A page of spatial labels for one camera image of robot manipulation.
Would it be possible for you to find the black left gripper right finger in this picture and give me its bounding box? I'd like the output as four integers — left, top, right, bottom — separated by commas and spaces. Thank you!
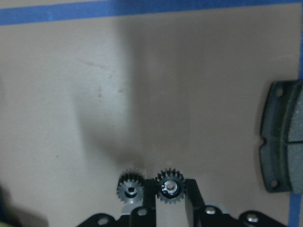
185, 179, 205, 227

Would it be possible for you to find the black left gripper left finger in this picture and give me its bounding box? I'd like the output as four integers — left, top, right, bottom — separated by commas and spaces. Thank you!
143, 179, 156, 227

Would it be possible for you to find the small black bevel gear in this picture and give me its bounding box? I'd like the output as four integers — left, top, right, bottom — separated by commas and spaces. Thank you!
116, 169, 144, 204

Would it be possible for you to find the black brake pad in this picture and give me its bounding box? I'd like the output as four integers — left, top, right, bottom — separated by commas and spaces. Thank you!
260, 80, 303, 194

